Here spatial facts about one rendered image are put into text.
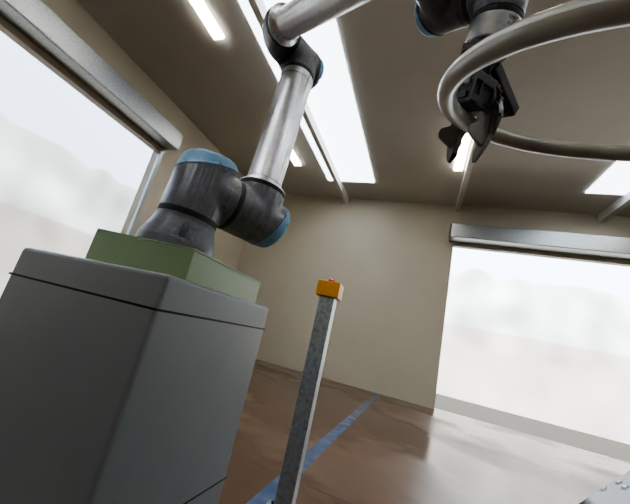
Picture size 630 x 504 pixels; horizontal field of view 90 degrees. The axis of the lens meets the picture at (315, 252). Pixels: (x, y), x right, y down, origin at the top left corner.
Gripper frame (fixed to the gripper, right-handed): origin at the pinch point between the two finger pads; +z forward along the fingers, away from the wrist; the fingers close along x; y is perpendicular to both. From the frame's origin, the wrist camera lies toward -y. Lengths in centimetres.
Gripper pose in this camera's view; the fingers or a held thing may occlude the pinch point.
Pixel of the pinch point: (464, 157)
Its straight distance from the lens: 74.2
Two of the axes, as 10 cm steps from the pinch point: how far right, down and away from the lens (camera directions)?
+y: -8.7, -1.2, -4.9
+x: 4.5, 2.4, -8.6
